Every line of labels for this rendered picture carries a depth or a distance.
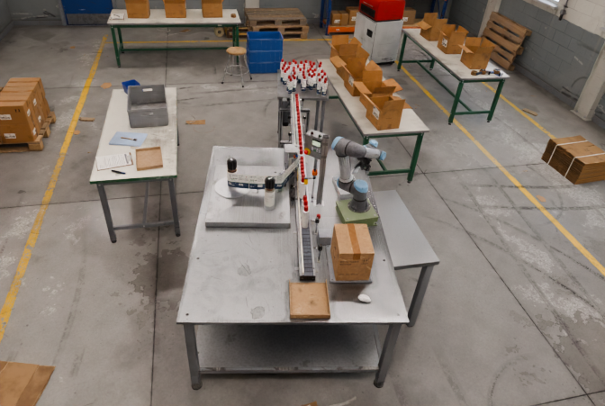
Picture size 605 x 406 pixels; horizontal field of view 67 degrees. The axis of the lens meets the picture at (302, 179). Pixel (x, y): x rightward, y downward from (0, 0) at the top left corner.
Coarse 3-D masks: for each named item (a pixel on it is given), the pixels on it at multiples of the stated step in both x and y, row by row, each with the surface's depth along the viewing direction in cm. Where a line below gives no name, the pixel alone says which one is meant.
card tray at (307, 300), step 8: (296, 288) 316; (304, 288) 316; (312, 288) 316; (320, 288) 317; (296, 296) 310; (304, 296) 310; (312, 296) 311; (320, 296) 311; (328, 296) 307; (296, 304) 304; (304, 304) 305; (312, 304) 305; (320, 304) 306; (328, 304) 305; (296, 312) 299; (304, 312) 299; (312, 312) 300; (320, 312) 300; (328, 312) 301
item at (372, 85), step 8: (368, 72) 559; (376, 72) 561; (368, 80) 562; (376, 80) 565; (384, 80) 566; (392, 80) 562; (360, 88) 542; (368, 88) 568; (376, 88) 526; (384, 88) 529; (392, 88) 532; (400, 88) 544; (360, 96) 570; (368, 96) 545; (376, 96) 538
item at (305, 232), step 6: (300, 204) 383; (300, 210) 377; (306, 234) 354; (306, 240) 348; (306, 246) 343; (306, 252) 338; (306, 258) 333; (306, 264) 328; (306, 270) 323; (312, 270) 324
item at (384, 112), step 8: (384, 96) 532; (392, 96) 531; (368, 104) 528; (376, 104) 535; (384, 104) 494; (392, 104) 497; (400, 104) 501; (408, 104) 520; (368, 112) 531; (376, 112) 511; (384, 112) 502; (392, 112) 505; (400, 112) 509; (376, 120) 514; (384, 120) 509; (392, 120) 512; (400, 120) 515; (376, 128) 516; (384, 128) 515; (392, 128) 519
